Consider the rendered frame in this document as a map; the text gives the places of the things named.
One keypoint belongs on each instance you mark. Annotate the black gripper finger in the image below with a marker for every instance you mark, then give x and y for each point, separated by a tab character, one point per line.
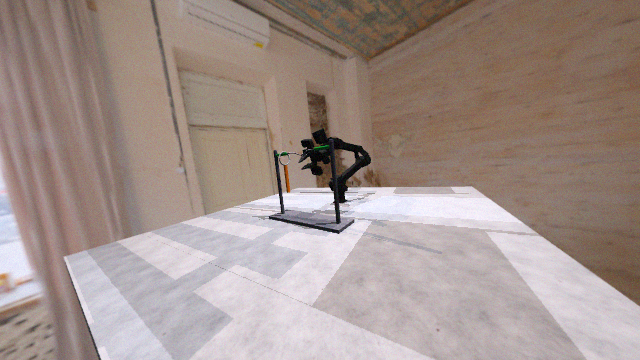
306	155
310	166

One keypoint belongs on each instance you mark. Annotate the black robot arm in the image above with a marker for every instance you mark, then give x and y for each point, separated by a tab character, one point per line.
361	161

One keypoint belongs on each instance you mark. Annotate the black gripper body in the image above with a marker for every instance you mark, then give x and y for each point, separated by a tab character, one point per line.
314	158

